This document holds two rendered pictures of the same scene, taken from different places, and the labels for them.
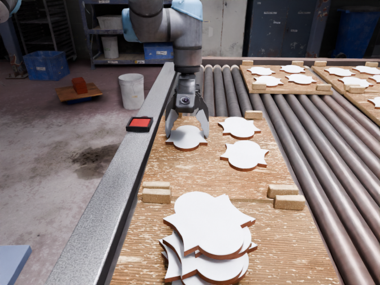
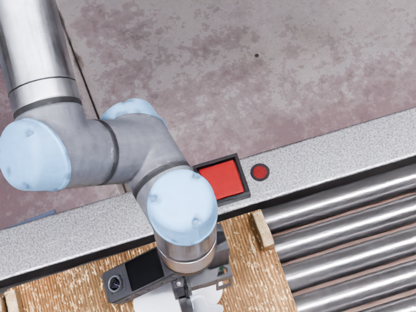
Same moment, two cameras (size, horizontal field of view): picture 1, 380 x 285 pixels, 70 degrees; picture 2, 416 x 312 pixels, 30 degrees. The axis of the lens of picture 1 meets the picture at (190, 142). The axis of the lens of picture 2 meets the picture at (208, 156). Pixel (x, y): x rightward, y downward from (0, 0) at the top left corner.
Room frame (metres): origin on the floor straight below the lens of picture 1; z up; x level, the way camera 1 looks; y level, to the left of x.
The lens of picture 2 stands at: (0.71, -0.32, 2.07)
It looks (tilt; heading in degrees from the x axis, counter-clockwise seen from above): 64 degrees down; 79
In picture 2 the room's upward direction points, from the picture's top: 10 degrees counter-clockwise
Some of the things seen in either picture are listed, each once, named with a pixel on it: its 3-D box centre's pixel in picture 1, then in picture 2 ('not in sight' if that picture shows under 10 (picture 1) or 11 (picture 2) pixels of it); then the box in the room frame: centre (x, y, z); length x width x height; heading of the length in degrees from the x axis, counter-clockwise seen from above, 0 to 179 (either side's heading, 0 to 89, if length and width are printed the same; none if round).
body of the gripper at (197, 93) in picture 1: (187, 86); (194, 259); (0.73, 0.01, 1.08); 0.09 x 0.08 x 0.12; 178
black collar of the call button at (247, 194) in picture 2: (139, 124); (221, 181); (0.82, 0.17, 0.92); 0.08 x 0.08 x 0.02; 87
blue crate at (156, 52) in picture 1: (160, 50); not in sight; (5.21, 0.54, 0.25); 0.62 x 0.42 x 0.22; 99
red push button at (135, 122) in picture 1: (139, 124); (221, 181); (0.82, 0.17, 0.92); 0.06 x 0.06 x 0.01; 87
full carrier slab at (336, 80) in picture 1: (362, 76); not in sight; (1.30, -0.83, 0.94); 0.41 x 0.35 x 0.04; 176
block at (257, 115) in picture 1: (253, 115); not in sight; (0.84, -0.21, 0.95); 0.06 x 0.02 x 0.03; 88
